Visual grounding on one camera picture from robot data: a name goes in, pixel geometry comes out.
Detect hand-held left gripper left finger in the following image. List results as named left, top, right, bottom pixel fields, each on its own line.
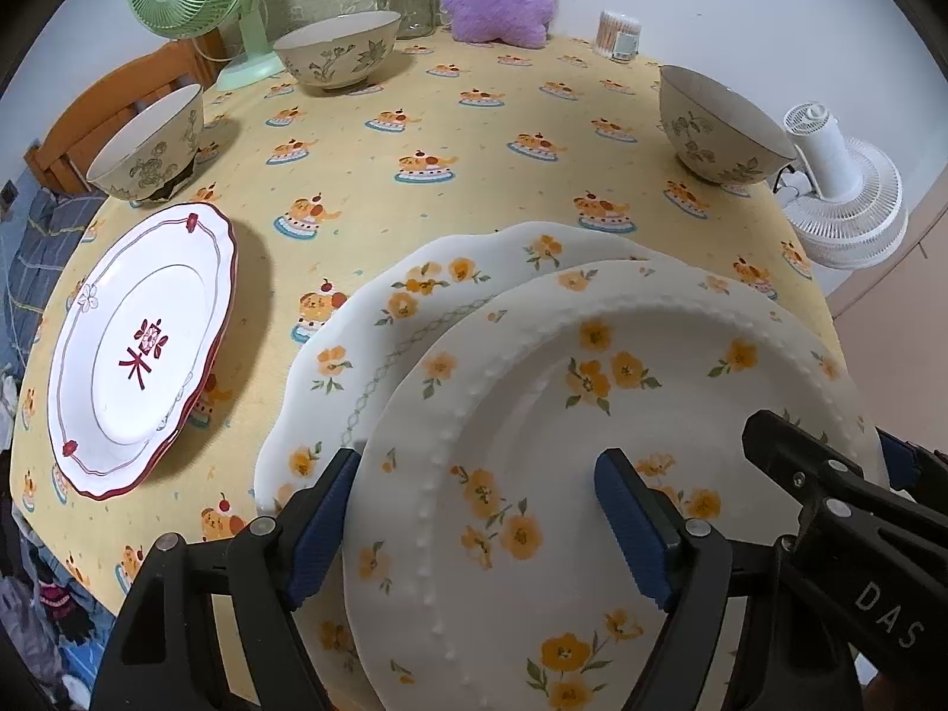
left=89, top=446, right=361, bottom=711

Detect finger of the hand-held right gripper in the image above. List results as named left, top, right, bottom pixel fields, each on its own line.
left=877, top=435, right=948, bottom=494
left=742, top=409, right=948, bottom=534

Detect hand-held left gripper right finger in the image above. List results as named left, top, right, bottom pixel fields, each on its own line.
left=594, top=448, right=864, bottom=711

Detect white beaded floral plate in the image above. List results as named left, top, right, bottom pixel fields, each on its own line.
left=342, top=259, right=882, bottom=711

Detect white scalloped floral plate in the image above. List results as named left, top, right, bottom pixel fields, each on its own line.
left=253, top=220, right=671, bottom=515

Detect white red-rimmed plate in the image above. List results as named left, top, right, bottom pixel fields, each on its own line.
left=46, top=201, right=239, bottom=501

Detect beige floral bowl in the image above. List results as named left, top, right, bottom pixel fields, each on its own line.
left=86, top=83, right=204, bottom=203
left=273, top=12, right=402, bottom=94
left=658, top=64, right=799, bottom=186

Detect white desk fan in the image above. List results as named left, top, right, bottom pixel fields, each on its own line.
left=774, top=102, right=909, bottom=271

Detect pile of clothes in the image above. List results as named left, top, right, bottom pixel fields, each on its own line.
left=0, top=504, right=112, bottom=683

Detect yellow printed tablecloth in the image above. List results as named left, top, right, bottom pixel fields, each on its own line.
left=11, top=33, right=864, bottom=711

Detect grey plaid pillow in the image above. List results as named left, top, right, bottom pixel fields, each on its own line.
left=0, top=178, right=105, bottom=386

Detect cotton swab container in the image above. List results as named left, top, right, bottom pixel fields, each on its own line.
left=594, top=11, right=642, bottom=62

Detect wooden bed headboard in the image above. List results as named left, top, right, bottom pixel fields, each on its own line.
left=24, top=40, right=223, bottom=197

